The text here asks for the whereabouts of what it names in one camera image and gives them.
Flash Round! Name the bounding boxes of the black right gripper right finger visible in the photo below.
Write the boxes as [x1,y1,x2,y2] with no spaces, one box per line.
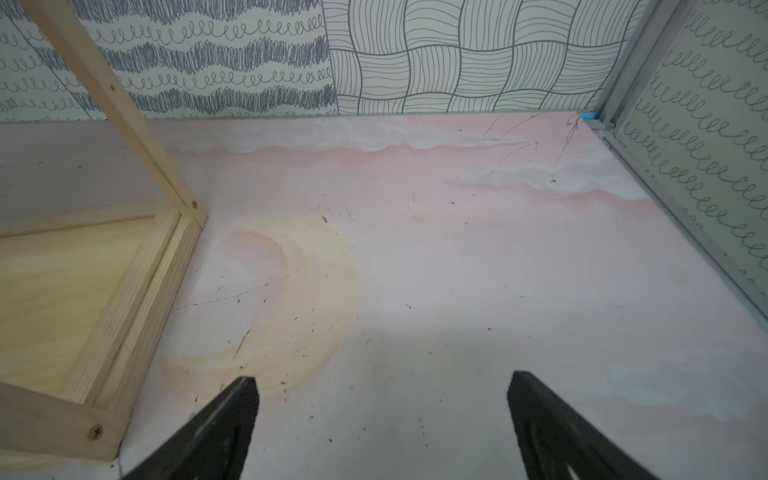
[507,371,656,479]

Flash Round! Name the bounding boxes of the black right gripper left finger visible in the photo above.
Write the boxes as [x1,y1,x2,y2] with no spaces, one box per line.
[126,376,260,480]

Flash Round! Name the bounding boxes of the light wooden shelf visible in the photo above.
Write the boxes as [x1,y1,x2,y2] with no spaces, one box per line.
[1,1,208,472]

